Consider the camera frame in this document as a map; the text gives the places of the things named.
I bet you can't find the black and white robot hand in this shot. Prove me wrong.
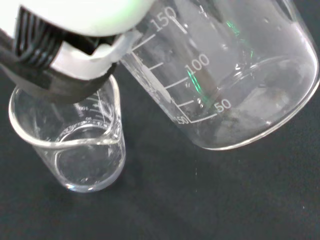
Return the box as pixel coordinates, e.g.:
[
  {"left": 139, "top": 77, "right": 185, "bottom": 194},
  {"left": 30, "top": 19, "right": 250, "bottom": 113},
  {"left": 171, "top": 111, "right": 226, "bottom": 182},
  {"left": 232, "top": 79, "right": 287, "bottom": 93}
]
[{"left": 0, "top": 0, "right": 161, "bottom": 104}]

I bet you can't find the small clear glass beaker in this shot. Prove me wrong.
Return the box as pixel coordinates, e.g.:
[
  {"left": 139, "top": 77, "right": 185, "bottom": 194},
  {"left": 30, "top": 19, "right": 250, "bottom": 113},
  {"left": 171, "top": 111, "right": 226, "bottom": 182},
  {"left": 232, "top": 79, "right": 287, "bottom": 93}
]
[{"left": 8, "top": 73, "right": 127, "bottom": 194}]

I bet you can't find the black table cloth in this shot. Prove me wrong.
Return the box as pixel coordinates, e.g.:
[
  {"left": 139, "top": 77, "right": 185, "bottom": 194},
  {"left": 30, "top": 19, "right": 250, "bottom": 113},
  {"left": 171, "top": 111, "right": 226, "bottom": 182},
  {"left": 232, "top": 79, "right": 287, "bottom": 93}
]
[{"left": 0, "top": 0, "right": 320, "bottom": 240}]

